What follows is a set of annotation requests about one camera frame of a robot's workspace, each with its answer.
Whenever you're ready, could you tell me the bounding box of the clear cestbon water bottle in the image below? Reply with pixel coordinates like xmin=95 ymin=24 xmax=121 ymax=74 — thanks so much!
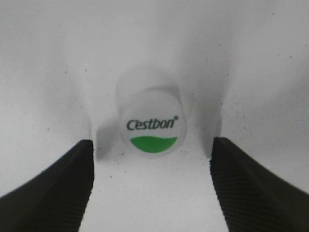
xmin=115 ymin=69 xmax=182 ymax=116

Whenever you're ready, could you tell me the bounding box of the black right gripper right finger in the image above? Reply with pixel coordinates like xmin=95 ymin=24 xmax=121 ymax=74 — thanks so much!
xmin=210 ymin=137 xmax=309 ymax=232

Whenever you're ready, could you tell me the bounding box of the white green bottle cap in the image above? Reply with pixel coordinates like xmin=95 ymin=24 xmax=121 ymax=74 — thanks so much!
xmin=119 ymin=89 xmax=187 ymax=159

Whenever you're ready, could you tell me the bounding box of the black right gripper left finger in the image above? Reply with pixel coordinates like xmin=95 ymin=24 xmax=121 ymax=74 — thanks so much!
xmin=0 ymin=140 xmax=94 ymax=232

